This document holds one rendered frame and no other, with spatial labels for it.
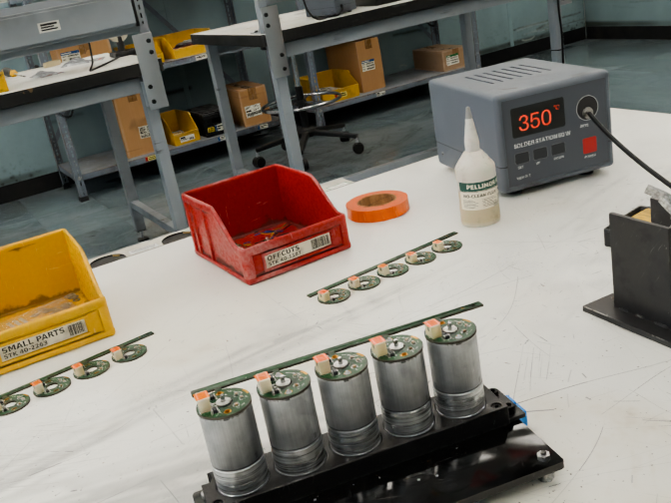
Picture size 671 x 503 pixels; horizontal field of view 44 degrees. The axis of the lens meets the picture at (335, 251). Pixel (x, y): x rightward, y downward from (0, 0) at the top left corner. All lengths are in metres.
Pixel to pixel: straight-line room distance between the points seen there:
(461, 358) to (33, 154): 4.47
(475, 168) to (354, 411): 0.35
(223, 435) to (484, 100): 0.47
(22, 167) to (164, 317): 4.17
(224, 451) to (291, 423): 0.03
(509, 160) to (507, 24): 5.44
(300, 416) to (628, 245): 0.23
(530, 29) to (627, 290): 5.82
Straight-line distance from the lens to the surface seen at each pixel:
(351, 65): 5.05
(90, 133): 4.85
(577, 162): 0.79
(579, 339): 0.51
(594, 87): 0.79
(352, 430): 0.39
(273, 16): 2.87
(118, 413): 0.53
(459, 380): 0.40
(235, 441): 0.37
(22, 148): 4.79
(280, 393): 0.37
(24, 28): 2.61
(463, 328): 0.40
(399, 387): 0.39
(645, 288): 0.52
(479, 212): 0.70
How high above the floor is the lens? 0.99
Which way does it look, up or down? 20 degrees down
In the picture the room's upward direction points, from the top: 11 degrees counter-clockwise
